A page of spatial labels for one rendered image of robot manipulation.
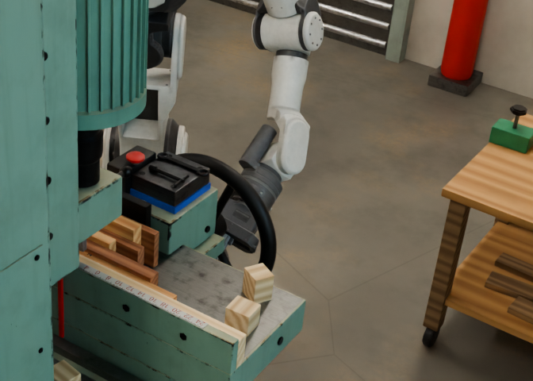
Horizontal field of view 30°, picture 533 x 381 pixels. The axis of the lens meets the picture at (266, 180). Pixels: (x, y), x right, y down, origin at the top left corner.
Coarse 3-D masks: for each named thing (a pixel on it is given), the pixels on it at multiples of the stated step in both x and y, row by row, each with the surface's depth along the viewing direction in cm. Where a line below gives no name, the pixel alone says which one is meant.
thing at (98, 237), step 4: (100, 232) 152; (92, 236) 150; (96, 236) 151; (100, 236) 151; (104, 236) 151; (108, 236) 151; (92, 240) 151; (96, 240) 150; (100, 240) 150; (104, 240) 150; (108, 240) 150; (112, 240) 150; (104, 244) 150; (108, 244) 149; (112, 244) 150; (112, 248) 150
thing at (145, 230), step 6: (138, 222) 153; (144, 228) 152; (150, 228) 152; (144, 234) 152; (150, 234) 151; (156, 234) 151; (144, 240) 152; (150, 240) 152; (156, 240) 152; (144, 246) 153; (150, 246) 152; (156, 246) 152; (144, 252) 154; (150, 252) 153; (156, 252) 153; (144, 258) 154; (150, 258) 153; (156, 258) 154; (150, 264) 154; (156, 264) 154
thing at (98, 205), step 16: (112, 176) 144; (80, 192) 139; (96, 192) 140; (112, 192) 143; (80, 208) 138; (96, 208) 141; (112, 208) 145; (80, 224) 139; (96, 224) 142; (80, 240) 140
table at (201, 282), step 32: (160, 256) 157; (192, 256) 157; (192, 288) 151; (224, 288) 151; (64, 320) 150; (96, 320) 146; (288, 320) 147; (128, 352) 145; (160, 352) 141; (256, 352) 140
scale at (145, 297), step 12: (84, 264) 144; (96, 276) 142; (108, 276) 142; (120, 288) 140; (132, 288) 140; (144, 300) 138; (156, 300) 139; (168, 312) 137; (180, 312) 137; (204, 324) 135
